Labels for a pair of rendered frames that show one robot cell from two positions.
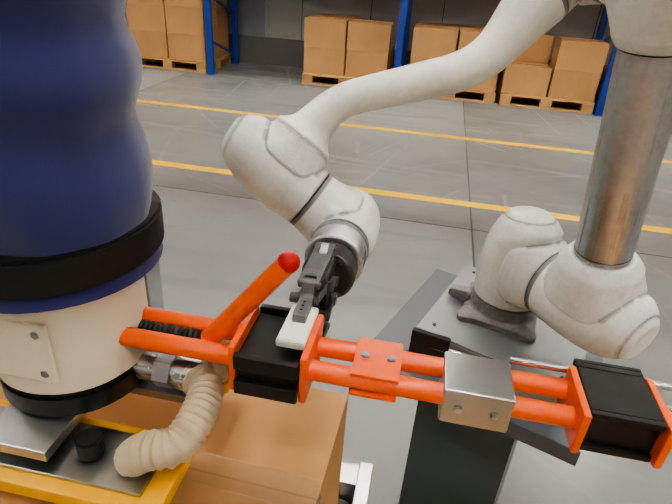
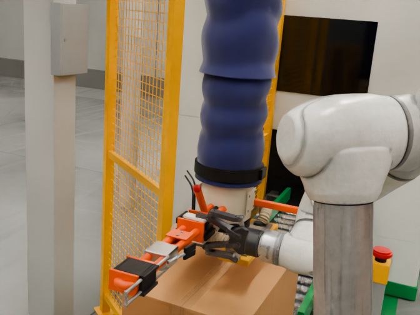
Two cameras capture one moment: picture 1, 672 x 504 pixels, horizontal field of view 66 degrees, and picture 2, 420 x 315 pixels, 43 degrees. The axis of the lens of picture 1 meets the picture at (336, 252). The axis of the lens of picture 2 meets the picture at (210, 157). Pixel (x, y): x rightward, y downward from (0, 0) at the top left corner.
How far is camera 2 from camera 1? 157 cm
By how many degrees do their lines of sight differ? 93
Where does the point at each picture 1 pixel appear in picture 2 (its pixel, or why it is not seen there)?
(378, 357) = (179, 234)
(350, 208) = (293, 234)
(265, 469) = (200, 296)
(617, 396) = (132, 264)
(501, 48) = not seen: hidden behind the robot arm
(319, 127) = not seen: hidden behind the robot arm
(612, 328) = not seen: outside the picture
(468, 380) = (159, 245)
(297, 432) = (220, 307)
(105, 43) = (220, 113)
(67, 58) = (209, 113)
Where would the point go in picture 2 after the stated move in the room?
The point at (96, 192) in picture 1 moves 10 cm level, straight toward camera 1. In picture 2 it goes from (205, 149) to (174, 149)
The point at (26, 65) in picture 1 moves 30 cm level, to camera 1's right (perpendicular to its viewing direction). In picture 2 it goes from (204, 112) to (175, 130)
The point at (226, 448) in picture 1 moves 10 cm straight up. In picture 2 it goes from (215, 289) to (217, 259)
